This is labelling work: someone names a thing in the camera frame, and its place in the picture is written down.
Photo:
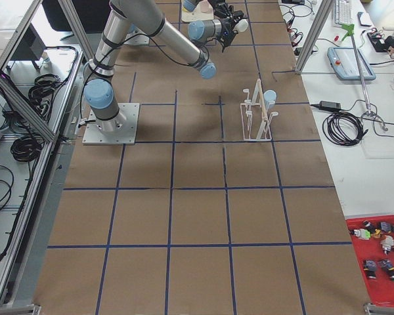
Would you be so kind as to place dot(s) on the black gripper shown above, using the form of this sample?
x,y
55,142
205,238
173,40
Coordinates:
x,y
230,24

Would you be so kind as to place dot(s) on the white ikea cup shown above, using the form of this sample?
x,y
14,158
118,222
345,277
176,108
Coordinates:
x,y
241,26

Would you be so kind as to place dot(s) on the light blue ikea cup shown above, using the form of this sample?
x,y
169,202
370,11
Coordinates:
x,y
269,97

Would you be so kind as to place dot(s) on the pink ikea cup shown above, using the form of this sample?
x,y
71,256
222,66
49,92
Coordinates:
x,y
205,6

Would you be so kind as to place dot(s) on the cream plastic tray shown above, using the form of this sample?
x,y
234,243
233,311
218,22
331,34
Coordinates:
x,y
197,14

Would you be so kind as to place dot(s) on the white keyboard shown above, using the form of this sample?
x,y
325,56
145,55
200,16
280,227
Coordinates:
x,y
342,12

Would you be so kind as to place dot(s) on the blue teach pendant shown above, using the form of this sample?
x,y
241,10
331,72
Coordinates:
x,y
344,64

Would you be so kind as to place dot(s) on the black power adapter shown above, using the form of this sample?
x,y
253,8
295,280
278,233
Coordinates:
x,y
328,106

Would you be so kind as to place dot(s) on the red plastic tray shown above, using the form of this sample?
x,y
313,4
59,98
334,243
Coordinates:
x,y
373,241

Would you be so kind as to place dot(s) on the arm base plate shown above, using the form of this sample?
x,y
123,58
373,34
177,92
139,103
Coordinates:
x,y
120,130
135,37

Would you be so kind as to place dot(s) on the aluminium frame post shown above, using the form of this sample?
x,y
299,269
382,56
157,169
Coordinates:
x,y
313,34

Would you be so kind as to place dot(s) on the white wire cup rack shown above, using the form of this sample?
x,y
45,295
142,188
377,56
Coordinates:
x,y
256,120

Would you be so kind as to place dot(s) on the green handled reacher grabber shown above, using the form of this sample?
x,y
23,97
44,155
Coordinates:
x,y
349,28

